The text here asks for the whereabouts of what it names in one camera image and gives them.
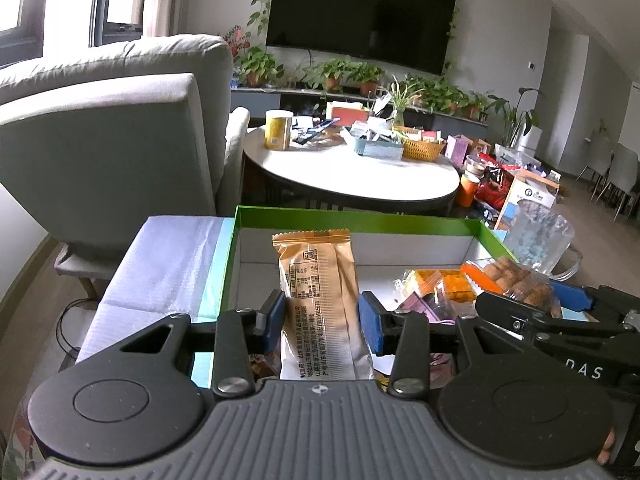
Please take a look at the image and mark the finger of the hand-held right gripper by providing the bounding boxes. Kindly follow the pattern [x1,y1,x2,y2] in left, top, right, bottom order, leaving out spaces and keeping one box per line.
[475,290,630,347]
[550,281,640,322]

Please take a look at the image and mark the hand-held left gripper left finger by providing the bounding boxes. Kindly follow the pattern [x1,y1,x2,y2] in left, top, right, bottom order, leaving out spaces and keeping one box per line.
[119,289,287,400]

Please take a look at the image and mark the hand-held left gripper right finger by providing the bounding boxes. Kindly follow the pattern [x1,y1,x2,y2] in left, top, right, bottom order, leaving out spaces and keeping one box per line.
[358,291,538,397]

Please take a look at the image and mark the clear cookie snack packet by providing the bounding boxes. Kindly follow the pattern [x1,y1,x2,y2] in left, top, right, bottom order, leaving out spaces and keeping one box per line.
[460,255,563,318]

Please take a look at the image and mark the tan snack packet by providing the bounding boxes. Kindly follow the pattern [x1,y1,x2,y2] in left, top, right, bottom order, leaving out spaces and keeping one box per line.
[271,228,376,381]

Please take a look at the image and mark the orange snack packet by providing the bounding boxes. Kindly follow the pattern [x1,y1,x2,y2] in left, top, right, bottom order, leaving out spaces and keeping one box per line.
[395,267,478,306]

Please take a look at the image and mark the purple snack packet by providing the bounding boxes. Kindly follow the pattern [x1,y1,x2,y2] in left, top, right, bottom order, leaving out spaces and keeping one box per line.
[397,292,453,323]

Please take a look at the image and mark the green cardboard box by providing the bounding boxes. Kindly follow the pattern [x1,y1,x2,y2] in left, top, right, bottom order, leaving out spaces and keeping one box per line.
[192,205,521,396]

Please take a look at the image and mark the blue and white carton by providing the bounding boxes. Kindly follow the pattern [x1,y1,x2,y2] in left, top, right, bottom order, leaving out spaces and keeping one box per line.
[495,169,561,231]

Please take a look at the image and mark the red snack bag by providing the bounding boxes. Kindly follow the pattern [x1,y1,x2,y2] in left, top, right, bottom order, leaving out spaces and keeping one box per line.
[475,167,516,208]

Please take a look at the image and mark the orange cup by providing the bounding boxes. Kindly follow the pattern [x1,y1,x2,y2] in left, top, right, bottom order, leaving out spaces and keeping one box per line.
[457,172,481,207]

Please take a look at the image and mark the grey dining chair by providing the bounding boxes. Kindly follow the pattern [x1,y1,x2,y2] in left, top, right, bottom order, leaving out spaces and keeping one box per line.
[577,147,613,201]
[597,144,640,221]

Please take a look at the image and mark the white round table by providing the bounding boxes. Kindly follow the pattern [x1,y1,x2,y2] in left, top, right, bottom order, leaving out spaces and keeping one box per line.
[242,125,460,213]

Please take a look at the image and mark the clear plastic bag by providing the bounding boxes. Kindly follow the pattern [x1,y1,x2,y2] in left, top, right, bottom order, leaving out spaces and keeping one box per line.
[495,142,543,171]

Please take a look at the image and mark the white air purifier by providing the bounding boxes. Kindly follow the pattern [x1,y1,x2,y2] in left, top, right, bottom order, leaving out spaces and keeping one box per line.
[515,127,543,153]

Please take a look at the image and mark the lilac carton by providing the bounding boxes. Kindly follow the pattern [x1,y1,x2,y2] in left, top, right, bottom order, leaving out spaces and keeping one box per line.
[445,135,471,163]

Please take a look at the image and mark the cream cushion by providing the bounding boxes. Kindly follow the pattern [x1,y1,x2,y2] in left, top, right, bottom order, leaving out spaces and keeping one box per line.
[215,106,251,203]

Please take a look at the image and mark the light blue plastic tray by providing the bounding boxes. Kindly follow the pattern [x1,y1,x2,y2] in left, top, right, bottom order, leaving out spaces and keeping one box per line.
[341,127,405,160]

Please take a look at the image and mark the wicker basket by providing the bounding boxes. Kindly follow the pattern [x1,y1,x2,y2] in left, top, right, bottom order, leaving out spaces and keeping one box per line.
[400,135,447,162]

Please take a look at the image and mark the yellow can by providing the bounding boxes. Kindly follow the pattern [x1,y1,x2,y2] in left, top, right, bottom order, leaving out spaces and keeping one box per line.
[264,110,293,152]

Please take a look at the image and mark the tall leafy floor plant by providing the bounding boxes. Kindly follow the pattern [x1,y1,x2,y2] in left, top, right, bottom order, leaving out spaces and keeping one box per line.
[487,87,543,148]

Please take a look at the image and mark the small potted green plant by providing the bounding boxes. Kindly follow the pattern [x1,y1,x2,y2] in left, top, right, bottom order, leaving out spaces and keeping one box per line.
[467,91,493,121]

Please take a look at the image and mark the orange tissue box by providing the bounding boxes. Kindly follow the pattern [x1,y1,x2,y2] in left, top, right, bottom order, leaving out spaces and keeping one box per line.
[326,101,371,123]

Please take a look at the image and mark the spider plant in glass vase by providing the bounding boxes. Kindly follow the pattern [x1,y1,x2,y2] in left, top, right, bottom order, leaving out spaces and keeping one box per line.
[385,77,426,128]

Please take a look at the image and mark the wide potted green plant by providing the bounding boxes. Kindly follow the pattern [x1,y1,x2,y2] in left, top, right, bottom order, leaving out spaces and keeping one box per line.
[410,76,468,113]

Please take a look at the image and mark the grey armchair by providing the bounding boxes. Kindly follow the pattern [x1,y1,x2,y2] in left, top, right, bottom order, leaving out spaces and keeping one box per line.
[0,34,236,306]

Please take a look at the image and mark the potted pothos plant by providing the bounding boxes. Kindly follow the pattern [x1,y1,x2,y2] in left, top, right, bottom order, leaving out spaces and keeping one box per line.
[305,57,351,92]
[235,47,281,87]
[350,62,386,97]

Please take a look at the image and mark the red flower decoration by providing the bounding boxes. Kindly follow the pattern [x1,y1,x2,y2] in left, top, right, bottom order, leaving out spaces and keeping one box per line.
[220,27,251,61]

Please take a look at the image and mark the black television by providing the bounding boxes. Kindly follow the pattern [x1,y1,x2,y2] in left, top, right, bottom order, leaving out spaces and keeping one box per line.
[265,0,458,77]

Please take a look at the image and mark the black floor cable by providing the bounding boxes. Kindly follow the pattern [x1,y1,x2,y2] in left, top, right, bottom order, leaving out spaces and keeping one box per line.
[55,297,103,361]

